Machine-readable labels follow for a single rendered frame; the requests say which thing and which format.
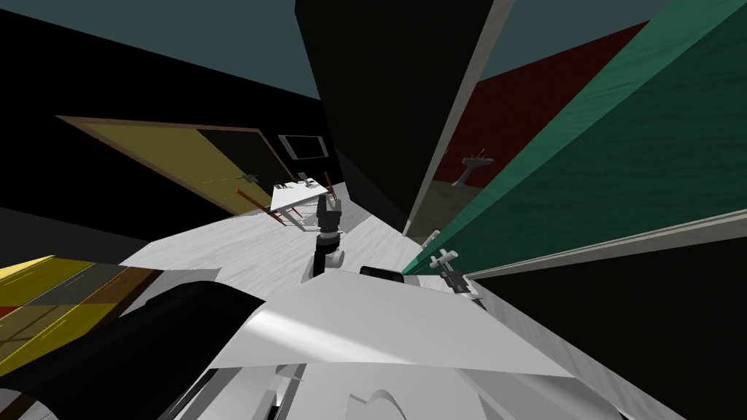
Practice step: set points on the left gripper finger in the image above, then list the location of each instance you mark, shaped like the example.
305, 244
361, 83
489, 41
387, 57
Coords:
336, 206
322, 204

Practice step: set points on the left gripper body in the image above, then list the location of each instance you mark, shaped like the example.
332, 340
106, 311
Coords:
329, 221

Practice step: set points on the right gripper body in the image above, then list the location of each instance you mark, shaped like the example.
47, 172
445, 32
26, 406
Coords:
458, 282

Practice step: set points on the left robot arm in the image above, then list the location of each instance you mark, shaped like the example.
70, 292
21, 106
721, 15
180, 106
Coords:
134, 344

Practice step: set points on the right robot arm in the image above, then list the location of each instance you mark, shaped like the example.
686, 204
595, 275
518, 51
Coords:
475, 299

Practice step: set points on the brown wooden chair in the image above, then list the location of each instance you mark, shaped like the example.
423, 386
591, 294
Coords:
257, 203
328, 182

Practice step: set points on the white table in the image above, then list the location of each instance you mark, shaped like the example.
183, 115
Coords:
295, 195

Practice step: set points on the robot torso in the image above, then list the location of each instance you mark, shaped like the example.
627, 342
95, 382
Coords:
373, 332

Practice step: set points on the yellow door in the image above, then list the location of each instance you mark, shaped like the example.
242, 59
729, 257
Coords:
181, 157

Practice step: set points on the green door leaf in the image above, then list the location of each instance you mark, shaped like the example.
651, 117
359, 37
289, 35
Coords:
613, 175

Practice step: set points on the yellow patchwork rug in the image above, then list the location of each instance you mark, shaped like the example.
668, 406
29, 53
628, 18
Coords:
52, 303

